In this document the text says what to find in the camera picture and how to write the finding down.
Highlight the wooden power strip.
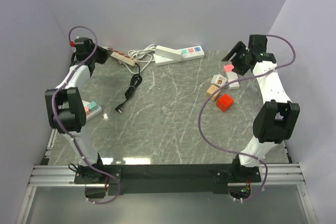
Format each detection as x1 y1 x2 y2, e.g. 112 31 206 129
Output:
103 47 137 66

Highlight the white multicolour power strip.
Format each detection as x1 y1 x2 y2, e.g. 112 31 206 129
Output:
153 46 205 66

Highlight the white cube plug adapter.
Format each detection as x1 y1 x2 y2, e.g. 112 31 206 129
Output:
226 71 240 90

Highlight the white triangular strip base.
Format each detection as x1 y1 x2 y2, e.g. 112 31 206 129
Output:
82 100 102 121

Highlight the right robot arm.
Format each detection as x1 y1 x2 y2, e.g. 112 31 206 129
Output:
223 35 300 182

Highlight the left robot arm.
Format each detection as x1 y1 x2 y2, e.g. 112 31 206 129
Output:
45 37 110 183

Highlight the red cube plug adapter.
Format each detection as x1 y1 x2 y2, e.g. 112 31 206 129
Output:
216 94 234 112

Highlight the salmon plug adapter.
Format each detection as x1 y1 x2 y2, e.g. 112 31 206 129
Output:
84 106 90 115

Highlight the pink plug adapter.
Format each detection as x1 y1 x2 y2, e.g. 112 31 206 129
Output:
223 64 234 73

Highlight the wooden cube plug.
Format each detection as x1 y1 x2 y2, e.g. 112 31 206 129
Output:
205 84 221 101

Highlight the black power cable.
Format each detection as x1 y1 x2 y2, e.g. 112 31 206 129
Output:
114 62 143 114

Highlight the white fruit print plug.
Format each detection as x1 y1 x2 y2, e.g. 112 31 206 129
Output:
211 74 227 87

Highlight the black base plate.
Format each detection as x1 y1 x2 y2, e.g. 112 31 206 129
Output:
74 163 261 196

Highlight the teal plug adapter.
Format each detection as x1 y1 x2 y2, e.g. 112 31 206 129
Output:
87 101 98 112

